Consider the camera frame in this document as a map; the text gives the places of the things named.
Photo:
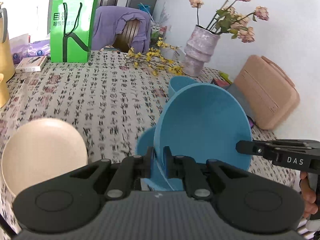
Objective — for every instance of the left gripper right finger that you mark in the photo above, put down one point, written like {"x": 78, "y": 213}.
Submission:
{"x": 189, "y": 172}

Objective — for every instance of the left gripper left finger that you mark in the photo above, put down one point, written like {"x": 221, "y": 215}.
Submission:
{"x": 124, "y": 175}

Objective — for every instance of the blue bowl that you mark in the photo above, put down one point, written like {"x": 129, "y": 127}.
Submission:
{"x": 158, "y": 180}
{"x": 203, "y": 121}
{"x": 178, "y": 82}

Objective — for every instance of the beige plate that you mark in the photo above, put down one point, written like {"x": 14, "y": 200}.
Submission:
{"x": 41, "y": 150}

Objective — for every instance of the right hand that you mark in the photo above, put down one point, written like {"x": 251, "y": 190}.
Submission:
{"x": 309, "y": 188}

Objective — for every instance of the pink small suitcase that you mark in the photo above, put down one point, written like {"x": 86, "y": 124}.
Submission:
{"x": 271, "y": 94}

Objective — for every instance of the calligraphy print tablecloth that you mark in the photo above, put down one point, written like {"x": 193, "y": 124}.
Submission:
{"x": 110, "y": 104}

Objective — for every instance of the grey purple folded cloth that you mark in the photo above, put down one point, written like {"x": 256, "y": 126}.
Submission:
{"x": 239, "y": 96}

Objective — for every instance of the yellow flower branch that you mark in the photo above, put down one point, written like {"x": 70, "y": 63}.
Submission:
{"x": 154, "y": 60}

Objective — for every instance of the purple textured vase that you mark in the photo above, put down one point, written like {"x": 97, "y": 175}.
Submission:
{"x": 199, "y": 50}

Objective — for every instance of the chair with purple blanket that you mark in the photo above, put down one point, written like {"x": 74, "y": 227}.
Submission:
{"x": 110, "y": 21}

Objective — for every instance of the small white box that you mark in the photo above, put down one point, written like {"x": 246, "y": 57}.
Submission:
{"x": 31, "y": 64}

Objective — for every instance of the yellow mug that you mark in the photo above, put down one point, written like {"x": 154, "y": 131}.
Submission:
{"x": 4, "y": 92}

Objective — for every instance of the dried pink roses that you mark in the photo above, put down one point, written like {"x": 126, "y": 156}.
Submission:
{"x": 227, "y": 20}

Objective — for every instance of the green paper bag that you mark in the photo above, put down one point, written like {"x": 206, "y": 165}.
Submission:
{"x": 71, "y": 30}

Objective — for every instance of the yellow thermos jug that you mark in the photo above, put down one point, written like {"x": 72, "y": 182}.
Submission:
{"x": 6, "y": 61}

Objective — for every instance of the purple tissue pack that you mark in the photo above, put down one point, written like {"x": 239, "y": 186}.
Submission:
{"x": 20, "y": 51}

